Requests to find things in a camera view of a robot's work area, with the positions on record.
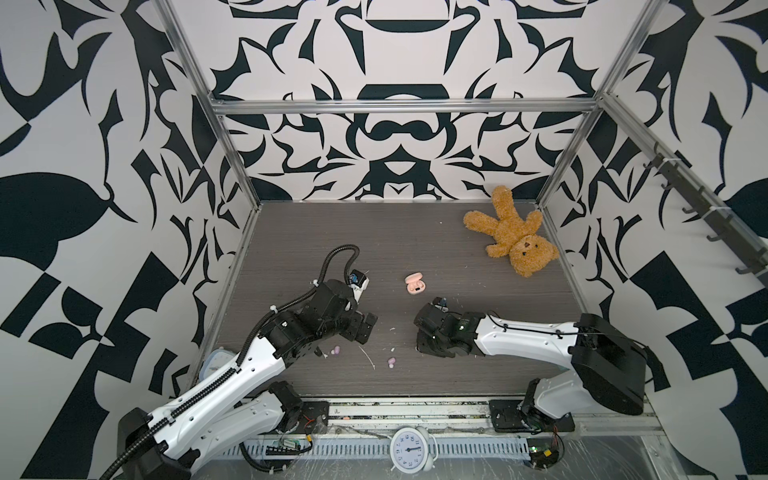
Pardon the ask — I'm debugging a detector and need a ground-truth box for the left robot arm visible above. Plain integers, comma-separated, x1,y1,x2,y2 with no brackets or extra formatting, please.
102,244,377,479

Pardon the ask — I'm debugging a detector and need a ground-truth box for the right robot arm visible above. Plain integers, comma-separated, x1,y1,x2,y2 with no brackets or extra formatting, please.
414,298,650,433

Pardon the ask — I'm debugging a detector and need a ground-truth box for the brown teddy bear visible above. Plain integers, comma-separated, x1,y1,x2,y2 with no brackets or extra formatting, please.
463,186,559,278

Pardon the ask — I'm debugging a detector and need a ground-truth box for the white analog clock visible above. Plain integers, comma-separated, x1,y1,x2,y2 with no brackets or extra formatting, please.
389,426,439,475

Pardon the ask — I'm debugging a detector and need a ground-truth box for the left circuit board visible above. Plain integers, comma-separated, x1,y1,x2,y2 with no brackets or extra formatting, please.
264,436,314,456

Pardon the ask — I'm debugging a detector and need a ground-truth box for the circuit board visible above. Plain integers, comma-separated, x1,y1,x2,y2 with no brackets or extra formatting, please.
524,436,564,471
264,436,314,456

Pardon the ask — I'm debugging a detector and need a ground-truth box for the light blue alarm clock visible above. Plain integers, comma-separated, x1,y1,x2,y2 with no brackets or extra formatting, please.
198,348,236,382

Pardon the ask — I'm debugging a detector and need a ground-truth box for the right circuit board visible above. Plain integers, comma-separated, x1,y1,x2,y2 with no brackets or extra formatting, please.
524,436,564,471

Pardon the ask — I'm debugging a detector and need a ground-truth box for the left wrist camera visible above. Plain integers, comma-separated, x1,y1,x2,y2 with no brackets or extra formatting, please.
347,269,369,302

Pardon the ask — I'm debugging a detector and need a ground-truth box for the aluminium front rail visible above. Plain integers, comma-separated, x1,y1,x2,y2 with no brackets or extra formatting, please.
303,396,664,437

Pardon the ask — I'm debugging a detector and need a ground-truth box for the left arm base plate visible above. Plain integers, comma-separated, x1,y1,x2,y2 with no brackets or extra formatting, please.
296,400,330,434

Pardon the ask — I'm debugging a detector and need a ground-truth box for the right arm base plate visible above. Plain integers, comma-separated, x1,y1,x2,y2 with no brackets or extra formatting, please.
488,399,576,435

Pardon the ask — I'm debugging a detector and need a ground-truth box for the white slotted cable duct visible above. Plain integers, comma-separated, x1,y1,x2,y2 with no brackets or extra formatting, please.
245,437,533,461

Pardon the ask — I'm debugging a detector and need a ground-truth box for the aluminium frame back bar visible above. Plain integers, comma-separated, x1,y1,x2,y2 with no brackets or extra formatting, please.
211,98,597,115

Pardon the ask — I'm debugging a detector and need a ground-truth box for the black wall hook rack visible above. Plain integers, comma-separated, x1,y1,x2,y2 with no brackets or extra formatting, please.
644,141,767,287

